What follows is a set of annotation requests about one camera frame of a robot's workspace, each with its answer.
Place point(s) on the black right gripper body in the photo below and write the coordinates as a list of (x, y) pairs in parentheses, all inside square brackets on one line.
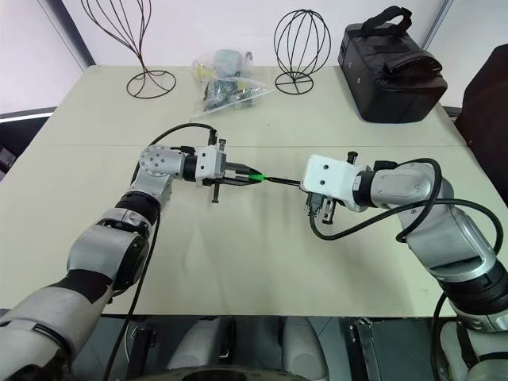
[(321, 208)]

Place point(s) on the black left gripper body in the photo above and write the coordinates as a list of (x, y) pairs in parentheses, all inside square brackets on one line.
[(231, 174)]

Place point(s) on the green marker cap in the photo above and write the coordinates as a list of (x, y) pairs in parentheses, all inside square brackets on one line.
[(259, 178)]

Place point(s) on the thin black marker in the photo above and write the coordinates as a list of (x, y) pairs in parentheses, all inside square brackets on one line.
[(283, 181)]

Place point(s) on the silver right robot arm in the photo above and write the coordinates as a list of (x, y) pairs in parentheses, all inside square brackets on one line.
[(444, 238)]

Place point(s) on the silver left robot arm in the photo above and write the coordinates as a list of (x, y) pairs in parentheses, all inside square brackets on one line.
[(103, 246)]

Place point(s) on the clear plastic bag of parts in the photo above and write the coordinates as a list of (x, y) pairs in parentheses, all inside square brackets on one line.
[(228, 85)]

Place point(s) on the pale grey rounded shape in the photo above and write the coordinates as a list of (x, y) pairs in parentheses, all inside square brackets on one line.
[(196, 345), (303, 345)]

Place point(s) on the black fabric carry bag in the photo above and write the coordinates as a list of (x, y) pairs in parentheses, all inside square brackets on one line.
[(391, 79)]

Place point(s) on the black flat panel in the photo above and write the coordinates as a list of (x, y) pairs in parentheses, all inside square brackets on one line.
[(397, 349)]

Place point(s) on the dark chair back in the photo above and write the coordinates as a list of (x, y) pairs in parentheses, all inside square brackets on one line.
[(488, 107)]

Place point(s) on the dark side shelf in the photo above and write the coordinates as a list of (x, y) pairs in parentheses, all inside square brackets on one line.
[(20, 139)]

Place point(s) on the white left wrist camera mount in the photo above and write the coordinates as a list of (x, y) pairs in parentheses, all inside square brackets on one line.
[(208, 164)]

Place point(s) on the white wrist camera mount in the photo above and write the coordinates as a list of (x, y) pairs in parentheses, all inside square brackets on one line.
[(208, 164), (329, 178)]

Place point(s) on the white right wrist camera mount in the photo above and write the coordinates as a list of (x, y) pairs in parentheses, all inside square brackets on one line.
[(329, 178)]

